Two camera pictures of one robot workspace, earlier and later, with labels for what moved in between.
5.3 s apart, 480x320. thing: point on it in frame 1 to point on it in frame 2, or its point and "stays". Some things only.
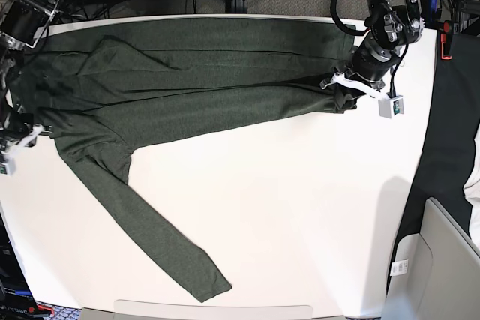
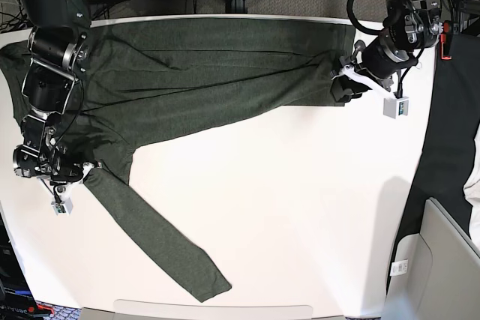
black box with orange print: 17,301 stays
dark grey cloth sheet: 452,130 stays
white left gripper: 6,157 to 62,203
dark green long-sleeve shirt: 92,91 stays
